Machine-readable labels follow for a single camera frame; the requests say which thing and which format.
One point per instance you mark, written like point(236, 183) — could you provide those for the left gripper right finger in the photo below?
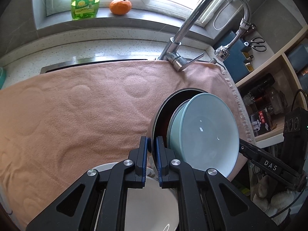
point(206, 199)

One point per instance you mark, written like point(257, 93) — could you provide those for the gloved hand on right gripper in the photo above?
point(269, 196)

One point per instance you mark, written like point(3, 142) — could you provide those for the orange-pink towel mat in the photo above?
point(57, 125)

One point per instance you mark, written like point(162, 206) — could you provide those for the large stainless steel bowl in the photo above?
point(159, 123)

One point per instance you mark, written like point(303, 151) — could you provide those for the white plate grey leaf pattern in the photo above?
point(151, 208)

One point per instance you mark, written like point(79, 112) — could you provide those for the blue knife block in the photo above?
point(235, 61)

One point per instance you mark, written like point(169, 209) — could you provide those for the orange tangerine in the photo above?
point(120, 7)

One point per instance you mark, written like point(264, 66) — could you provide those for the light blue ceramic bowl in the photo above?
point(203, 132)

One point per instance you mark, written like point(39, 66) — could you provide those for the black scissors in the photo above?
point(257, 43)

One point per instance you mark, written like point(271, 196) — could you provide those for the green dish soap bottle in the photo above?
point(83, 9)

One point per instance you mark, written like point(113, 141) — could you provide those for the teal power strip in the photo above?
point(2, 77)

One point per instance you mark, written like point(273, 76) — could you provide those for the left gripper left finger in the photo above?
point(96, 200)

